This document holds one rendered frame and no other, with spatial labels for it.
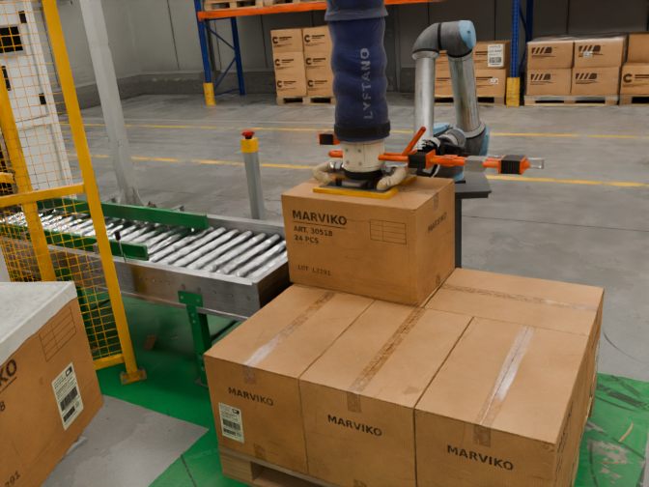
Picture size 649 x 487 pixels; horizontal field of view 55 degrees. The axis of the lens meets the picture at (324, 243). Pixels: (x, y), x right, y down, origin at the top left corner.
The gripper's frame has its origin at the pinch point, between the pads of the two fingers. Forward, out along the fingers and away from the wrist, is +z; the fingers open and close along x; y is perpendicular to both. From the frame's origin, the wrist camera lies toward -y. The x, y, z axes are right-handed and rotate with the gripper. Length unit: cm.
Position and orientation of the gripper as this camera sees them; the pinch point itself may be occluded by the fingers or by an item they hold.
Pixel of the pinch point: (431, 158)
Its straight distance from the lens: 246.3
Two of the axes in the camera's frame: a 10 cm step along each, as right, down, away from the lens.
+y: -8.7, -1.1, 4.8
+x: -0.8, -9.3, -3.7
